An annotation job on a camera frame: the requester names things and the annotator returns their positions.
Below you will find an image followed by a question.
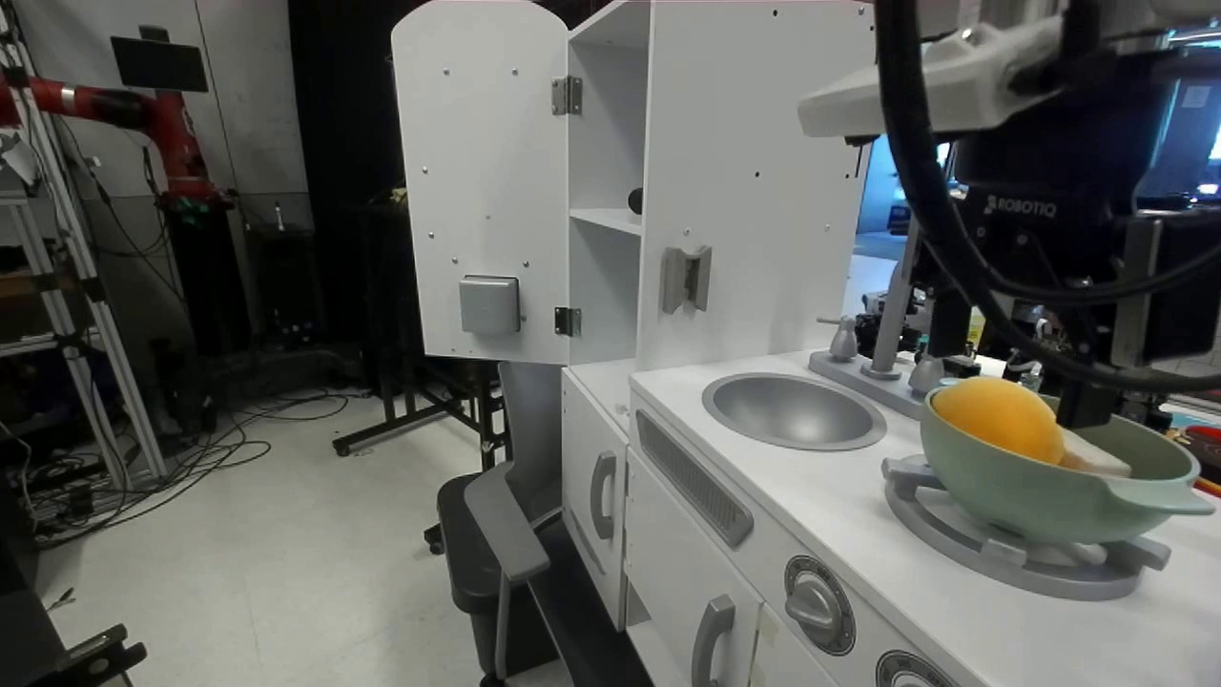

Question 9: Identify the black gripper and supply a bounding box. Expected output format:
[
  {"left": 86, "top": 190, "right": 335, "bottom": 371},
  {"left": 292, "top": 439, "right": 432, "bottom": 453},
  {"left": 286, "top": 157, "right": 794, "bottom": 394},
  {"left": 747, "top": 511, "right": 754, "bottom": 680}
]
[{"left": 948, "top": 125, "right": 1150, "bottom": 428}]

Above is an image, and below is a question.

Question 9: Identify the grey stove knob middle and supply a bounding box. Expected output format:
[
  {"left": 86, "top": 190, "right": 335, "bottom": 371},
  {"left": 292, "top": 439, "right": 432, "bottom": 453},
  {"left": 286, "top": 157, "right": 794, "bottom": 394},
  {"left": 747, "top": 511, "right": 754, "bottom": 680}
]
[{"left": 875, "top": 651, "right": 953, "bottom": 687}]

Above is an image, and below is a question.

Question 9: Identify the grey stove knob left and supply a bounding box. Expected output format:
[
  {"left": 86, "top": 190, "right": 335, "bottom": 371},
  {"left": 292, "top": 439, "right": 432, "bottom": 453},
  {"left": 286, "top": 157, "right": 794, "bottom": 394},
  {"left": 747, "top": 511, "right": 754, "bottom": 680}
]
[{"left": 784, "top": 555, "right": 853, "bottom": 658}]

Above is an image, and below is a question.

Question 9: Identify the black object on shelf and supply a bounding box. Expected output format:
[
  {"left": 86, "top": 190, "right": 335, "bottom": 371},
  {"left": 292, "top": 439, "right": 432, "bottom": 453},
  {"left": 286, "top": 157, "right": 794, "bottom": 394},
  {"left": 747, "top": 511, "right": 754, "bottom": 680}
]
[{"left": 624, "top": 188, "right": 644, "bottom": 216}]

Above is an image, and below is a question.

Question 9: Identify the red robot arm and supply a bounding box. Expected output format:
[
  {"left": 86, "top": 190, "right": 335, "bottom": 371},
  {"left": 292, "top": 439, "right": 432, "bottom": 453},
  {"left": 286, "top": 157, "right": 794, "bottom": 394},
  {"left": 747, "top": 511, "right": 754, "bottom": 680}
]
[{"left": 0, "top": 69, "right": 217, "bottom": 203}]

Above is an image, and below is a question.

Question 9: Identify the white top cabinet door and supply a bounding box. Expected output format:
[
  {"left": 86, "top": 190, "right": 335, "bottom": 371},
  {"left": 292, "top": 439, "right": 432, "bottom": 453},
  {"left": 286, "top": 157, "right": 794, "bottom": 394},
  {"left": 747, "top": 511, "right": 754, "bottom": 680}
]
[{"left": 390, "top": 0, "right": 567, "bottom": 364}]

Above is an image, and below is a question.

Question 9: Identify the lower left cabinet door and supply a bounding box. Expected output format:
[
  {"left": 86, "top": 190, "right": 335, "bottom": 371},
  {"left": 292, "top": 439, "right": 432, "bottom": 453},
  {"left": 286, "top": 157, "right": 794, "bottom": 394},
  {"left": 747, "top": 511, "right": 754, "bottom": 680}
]
[{"left": 562, "top": 377, "right": 624, "bottom": 626}]

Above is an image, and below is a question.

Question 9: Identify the grey door handle block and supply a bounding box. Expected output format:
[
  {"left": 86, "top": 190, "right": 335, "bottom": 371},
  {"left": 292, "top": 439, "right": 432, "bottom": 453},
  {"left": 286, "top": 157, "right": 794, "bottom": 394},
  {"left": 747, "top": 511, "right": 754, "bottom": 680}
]
[{"left": 456, "top": 274, "right": 520, "bottom": 335}]

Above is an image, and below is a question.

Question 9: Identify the yellow plushie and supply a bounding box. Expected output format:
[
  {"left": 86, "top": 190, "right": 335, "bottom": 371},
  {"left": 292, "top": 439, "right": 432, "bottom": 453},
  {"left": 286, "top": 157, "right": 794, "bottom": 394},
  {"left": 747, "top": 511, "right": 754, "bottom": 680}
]
[{"left": 930, "top": 377, "right": 1064, "bottom": 461}]

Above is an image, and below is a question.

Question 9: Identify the mint green bowl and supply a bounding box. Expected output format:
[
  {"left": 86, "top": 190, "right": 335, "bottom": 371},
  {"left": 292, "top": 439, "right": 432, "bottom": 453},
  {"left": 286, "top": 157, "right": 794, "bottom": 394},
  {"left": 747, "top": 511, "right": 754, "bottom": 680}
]
[{"left": 918, "top": 394, "right": 1213, "bottom": 542}]

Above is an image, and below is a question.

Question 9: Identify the grey stove knob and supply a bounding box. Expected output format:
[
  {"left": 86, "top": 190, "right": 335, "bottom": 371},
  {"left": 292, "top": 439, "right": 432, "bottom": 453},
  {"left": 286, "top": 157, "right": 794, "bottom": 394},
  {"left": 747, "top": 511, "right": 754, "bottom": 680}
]
[
  {"left": 875, "top": 651, "right": 953, "bottom": 687},
  {"left": 784, "top": 555, "right": 853, "bottom": 658}
]

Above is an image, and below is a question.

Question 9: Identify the black cable bundle sleeve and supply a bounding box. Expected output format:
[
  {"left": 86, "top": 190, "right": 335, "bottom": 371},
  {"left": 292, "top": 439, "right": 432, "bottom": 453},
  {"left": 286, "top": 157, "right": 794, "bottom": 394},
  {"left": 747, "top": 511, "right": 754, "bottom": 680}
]
[{"left": 877, "top": 0, "right": 1221, "bottom": 394}]

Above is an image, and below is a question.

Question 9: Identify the white toy kitchen cabinet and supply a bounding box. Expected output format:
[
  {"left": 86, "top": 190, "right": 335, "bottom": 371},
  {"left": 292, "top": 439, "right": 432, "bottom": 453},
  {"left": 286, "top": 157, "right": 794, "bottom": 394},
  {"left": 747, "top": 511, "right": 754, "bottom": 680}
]
[{"left": 557, "top": 0, "right": 1221, "bottom": 687}]

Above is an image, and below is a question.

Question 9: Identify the metal ladder frame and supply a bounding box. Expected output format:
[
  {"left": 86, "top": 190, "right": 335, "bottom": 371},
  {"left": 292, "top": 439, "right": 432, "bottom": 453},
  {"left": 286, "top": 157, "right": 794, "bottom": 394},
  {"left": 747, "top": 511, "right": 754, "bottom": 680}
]
[{"left": 0, "top": 4, "right": 169, "bottom": 490}]

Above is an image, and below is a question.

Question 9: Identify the grey toy stove burner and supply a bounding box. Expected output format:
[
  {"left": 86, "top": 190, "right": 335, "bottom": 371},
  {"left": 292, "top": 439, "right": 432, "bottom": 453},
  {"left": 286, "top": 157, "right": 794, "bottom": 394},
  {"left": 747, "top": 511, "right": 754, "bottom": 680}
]
[{"left": 881, "top": 457, "right": 1171, "bottom": 604}]

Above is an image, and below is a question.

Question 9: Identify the grey folding chair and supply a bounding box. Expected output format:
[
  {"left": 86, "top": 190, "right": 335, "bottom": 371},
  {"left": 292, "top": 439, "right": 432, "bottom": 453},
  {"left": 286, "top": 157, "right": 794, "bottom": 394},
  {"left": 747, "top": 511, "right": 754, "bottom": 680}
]
[{"left": 432, "top": 358, "right": 601, "bottom": 687}]

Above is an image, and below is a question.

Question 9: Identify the grey toy faucet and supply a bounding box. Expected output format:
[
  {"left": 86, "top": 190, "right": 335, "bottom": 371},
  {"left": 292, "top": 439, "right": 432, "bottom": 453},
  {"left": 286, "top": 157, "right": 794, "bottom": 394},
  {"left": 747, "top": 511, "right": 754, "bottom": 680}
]
[{"left": 810, "top": 222, "right": 979, "bottom": 417}]

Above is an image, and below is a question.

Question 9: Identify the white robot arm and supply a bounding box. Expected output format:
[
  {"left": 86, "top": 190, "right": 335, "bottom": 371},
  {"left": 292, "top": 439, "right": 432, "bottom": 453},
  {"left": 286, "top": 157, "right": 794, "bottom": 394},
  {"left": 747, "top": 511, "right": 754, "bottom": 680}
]
[{"left": 798, "top": 0, "right": 1221, "bottom": 394}]

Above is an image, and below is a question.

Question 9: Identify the grey toy sink basin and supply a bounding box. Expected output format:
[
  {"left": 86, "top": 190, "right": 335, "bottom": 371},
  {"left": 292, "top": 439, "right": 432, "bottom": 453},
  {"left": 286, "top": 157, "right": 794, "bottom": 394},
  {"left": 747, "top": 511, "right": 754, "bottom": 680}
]
[{"left": 700, "top": 376, "right": 883, "bottom": 453}]

